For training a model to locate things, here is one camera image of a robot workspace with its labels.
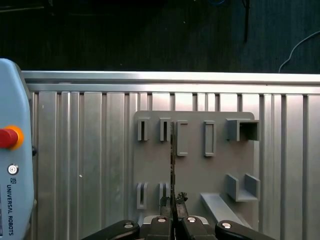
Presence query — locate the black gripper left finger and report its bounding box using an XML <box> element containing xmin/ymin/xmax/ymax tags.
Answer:
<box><xmin>81</xmin><ymin>195</ymin><xmax>176</xmax><ymax>240</ymax></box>

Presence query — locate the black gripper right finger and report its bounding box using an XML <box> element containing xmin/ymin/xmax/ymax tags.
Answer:
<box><xmin>175</xmin><ymin>191</ymin><xmax>277</xmax><ymax>240</ymax></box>

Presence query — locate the dark RAM stick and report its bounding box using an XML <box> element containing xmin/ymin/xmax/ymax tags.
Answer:
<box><xmin>169</xmin><ymin>121</ymin><xmax>179</xmax><ymax>221</ymax></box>

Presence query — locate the grey parts rack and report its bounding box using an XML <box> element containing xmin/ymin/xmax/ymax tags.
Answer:
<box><xmin>132</xmin><ymin>110</ymin><xmax>261</xmax><ymax>232</ymax></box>

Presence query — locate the pale blue teach pendant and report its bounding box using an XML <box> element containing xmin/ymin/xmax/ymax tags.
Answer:
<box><xmin>0</xmin><ymin>58</ymin><xmax>35</xmax><ymax>240</ymax></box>

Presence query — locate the white floor cable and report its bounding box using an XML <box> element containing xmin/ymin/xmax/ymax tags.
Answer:
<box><xmin>278</xmin><ymin>30</ymin><xmax>320</xmax><ymax>74</ymax></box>

